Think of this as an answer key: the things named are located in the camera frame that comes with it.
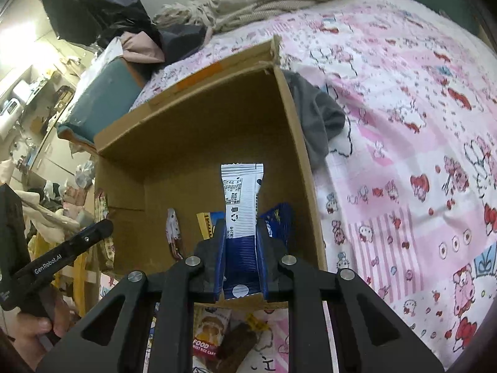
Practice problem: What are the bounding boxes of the brown snack bar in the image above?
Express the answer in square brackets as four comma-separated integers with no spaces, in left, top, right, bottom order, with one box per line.
[217,322,259,373]

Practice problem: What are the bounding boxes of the red rice cake packet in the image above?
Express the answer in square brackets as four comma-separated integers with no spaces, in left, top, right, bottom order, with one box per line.
[193,306,233,364]

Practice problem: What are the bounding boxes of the brown cardboard box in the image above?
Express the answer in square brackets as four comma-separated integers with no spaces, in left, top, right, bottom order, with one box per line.
[93,35,329,311]

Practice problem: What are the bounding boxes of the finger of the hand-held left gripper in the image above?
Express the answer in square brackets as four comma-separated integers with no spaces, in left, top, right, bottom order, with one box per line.
[62,219,114,265]

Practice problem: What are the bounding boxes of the teal cushion with white paper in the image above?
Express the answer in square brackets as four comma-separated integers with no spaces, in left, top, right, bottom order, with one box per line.
[58,56,146,144]

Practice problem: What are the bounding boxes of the hanging beige clothes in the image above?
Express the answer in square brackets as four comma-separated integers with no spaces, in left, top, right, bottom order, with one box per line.
[16,190,78,237]

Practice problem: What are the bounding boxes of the bright blue snack packet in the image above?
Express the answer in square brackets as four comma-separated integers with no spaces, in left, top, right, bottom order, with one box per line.
[259,202,294,249]

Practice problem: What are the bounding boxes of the person's left hand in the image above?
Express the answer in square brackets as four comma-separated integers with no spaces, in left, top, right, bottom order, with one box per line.
[13,285,76,362]

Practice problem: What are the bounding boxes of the white water heater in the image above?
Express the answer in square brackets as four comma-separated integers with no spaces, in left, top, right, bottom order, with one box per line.
[0,87,28,125]

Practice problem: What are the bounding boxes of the pink cloth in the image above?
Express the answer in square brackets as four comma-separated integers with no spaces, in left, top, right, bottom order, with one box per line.
[120,31,166,65]

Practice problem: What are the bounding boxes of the white plastic bag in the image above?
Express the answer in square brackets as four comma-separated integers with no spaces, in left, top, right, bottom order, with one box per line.
[74,161,96,191]

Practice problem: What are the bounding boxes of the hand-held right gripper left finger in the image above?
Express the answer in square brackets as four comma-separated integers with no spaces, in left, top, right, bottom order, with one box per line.
[37,219,227,373]

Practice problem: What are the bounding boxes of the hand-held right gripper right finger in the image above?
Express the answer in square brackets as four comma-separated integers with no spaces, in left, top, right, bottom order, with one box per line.
[255,225,445,373]

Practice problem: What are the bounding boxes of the small yellow snack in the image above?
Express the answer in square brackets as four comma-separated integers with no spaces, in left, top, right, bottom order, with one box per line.
[246,313,272,333]

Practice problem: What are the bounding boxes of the white and dark blue snack packet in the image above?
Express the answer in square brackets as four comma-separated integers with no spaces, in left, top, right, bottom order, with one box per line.
[221,162,267,300]

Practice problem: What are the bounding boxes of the red and white snack packet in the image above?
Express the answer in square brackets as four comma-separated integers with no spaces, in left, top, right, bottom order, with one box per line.
[166,209,184,261]

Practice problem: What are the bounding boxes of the grey cloth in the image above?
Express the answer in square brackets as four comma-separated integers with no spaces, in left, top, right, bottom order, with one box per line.
[285,71,346,169]

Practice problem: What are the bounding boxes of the dark shiny cloth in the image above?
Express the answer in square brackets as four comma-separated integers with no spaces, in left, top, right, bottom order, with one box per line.
[159,23,212,63]

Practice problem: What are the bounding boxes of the black plastic bag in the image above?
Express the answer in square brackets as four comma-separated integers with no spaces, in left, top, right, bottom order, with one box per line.
[39,0,156,47]

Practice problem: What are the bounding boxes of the yellow snack packet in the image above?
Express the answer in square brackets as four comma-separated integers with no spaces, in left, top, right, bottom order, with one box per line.
[196,212,218,239]

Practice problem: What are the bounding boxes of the white paper sheet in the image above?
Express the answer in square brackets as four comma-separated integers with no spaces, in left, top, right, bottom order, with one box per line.
[80,37,125,86]

